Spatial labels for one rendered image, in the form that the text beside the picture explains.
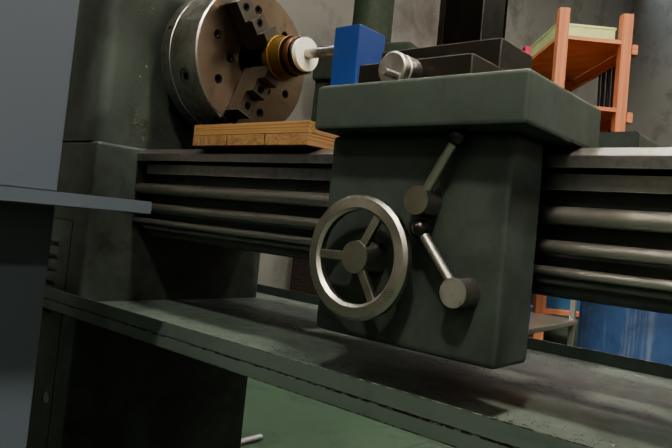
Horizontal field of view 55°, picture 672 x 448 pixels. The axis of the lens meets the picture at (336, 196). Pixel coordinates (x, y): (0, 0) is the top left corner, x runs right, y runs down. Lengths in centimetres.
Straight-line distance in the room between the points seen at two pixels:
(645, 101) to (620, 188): 1059
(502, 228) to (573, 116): 17
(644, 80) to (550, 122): 1074
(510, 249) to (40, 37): 71
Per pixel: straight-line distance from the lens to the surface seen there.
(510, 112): 71
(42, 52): 104
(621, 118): 522
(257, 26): 139
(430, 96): 76
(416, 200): 77
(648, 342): 325
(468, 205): 76
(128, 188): 143
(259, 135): 112
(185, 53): 138
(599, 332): 329
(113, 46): 144
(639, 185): 80
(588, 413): 91
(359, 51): 120
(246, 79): 140
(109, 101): 142
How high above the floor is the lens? 74
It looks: 3 degrees up
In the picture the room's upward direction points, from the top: 6 degrees clockwise
